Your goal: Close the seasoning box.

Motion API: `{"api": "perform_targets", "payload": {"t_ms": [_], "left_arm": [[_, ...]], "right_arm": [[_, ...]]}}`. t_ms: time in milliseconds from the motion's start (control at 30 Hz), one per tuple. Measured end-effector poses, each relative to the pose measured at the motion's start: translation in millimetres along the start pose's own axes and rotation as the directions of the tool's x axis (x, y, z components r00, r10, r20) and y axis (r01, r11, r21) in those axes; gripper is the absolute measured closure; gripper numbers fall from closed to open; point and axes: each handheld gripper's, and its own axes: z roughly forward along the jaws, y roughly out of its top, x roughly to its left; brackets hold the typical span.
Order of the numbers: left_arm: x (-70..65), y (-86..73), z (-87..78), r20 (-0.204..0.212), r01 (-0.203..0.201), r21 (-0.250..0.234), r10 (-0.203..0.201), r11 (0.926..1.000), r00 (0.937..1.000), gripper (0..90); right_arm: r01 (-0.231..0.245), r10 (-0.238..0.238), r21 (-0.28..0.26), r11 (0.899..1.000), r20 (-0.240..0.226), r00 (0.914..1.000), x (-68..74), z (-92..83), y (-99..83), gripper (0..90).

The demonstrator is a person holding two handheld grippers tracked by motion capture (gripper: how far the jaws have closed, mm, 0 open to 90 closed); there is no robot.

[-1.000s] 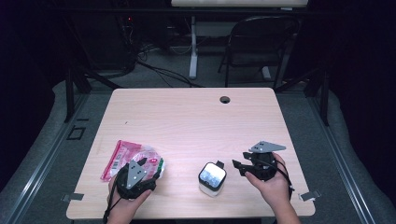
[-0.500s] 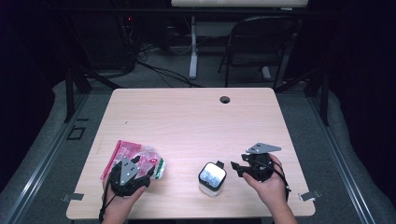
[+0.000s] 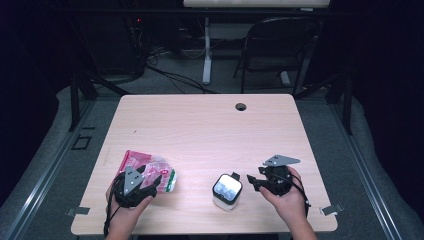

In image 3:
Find aluminium floor rail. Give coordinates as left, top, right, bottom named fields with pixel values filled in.
left=331, top=99, right=406, bottom=240
left=0, top=99, right=98, bottom=240

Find black folding chair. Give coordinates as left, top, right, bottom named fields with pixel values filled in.
left=233, top=16, right=323, bottom=96

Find hand-held gripper black cable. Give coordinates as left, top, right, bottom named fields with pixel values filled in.
left=286, top=173, right=312, bottom=218
left=103, top=173, right=125, bottom=238

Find dark computer tower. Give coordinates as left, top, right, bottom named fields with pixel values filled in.
left=99, top=13, right=148, bottom=76

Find person's left hand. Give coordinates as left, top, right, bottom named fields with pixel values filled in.
left=105, top=189, right=154, bottom=230

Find right hand-held gripper black cable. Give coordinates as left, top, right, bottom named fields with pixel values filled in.
left=286, top=173, right=312, bottom=218

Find white desk leg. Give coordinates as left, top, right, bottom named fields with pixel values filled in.
left=202, top=16, right=213, bottom=85
left=279, top=70, right=292, bottom=87

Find grey metal table bracket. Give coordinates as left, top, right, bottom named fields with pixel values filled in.
left=319, top=203, right=344, bottom=216
left=65, top=206, right=91, bottom=217

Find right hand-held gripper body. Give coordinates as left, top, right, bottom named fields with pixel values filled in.
left=258, top=154, right=301, bottom=197

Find person's right hand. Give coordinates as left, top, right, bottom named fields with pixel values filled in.
left=259, top=166, right=310, bottom=231

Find left hand-held gripper black cable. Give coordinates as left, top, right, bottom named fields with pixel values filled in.
left=103, top=173, right=125, bottom=238

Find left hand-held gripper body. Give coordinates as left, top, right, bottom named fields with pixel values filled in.
left=113, top=165, right=158, bottom=208

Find black metal stand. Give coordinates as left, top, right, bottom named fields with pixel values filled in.
left=294, top=71, right=354, bottom=136
left=68, top=71, right=131, bottom=132

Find small white box device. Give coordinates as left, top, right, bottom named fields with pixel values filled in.
left=211, top=171, right=244, bottom=212

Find black floor cables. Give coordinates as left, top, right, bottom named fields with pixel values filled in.
left=146, top=63, right=218, bottom=95

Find red and white plastic bag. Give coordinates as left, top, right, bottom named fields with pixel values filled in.
left=116, top=149, right=178, bottom=194

